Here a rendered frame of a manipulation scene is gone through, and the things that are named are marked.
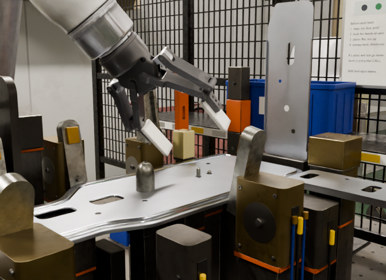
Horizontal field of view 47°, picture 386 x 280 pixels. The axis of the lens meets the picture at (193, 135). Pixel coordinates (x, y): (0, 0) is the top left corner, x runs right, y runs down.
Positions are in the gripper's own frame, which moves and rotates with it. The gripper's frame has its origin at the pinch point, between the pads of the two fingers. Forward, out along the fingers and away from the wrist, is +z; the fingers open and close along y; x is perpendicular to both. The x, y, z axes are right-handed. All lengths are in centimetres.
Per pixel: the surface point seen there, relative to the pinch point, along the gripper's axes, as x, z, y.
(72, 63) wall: -236, 11, 249
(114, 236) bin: -11, 26, 57
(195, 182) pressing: 3.4, 7.2, 3.9
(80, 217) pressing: 23.0, -7.2, 6.1
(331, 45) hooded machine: -424, 189, 108
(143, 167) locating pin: 8.5, -2.7, 5.4
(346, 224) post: 0.2, 29.0, -13.8
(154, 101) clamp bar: -12.8, -4.1, 12.7
